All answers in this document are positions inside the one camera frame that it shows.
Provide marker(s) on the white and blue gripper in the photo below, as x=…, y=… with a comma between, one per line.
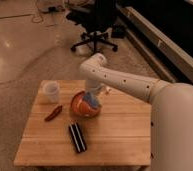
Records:
x=91, y=100

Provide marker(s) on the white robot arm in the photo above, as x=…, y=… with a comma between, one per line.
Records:
x=171, y=118

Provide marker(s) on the orange ceramic bowl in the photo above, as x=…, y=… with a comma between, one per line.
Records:
x=81, y=108

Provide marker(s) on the red chili pepper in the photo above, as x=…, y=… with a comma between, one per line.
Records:
x=54, y=113

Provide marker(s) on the wooden table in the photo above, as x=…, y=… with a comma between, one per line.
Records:
x=118, y=136

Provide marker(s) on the white plastic cup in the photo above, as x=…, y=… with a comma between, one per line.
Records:
x=51, y=89

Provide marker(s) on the black striped rectangular bar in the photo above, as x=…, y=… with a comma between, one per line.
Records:
x=77, y=137

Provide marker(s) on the black office chair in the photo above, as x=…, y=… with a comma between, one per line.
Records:
x=96, y=19

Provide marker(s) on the long metal rail structure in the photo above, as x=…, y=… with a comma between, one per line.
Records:
x=168, y=24

